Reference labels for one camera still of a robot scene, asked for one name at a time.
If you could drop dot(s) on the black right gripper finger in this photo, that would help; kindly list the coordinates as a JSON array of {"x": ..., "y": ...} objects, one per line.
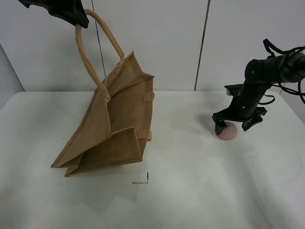
[
  {"x": 251, "y": 122},
  {"x": 220, "y": 125}
]

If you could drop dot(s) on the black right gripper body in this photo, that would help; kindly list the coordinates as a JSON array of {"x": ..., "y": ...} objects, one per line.
[{"x": 244, "y": 104}]

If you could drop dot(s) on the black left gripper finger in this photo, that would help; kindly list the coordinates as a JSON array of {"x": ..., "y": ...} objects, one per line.
[{"x": 71, "y": 11}]

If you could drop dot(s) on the pink peach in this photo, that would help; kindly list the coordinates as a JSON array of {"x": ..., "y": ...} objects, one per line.
[{"x": 229, "y": 133}]

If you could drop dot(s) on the brown linen tote bag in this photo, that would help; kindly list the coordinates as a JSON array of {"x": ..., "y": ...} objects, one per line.
[{"x": 117, "y": 124}]

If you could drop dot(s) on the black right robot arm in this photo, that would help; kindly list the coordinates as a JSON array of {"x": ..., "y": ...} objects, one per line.
[{"x": 260, "y": 75}]

